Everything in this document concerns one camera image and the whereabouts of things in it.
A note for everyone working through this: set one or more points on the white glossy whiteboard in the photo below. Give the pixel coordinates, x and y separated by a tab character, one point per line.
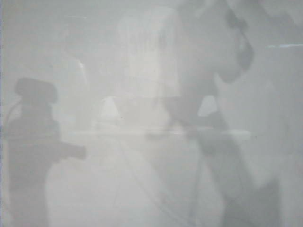
142	165

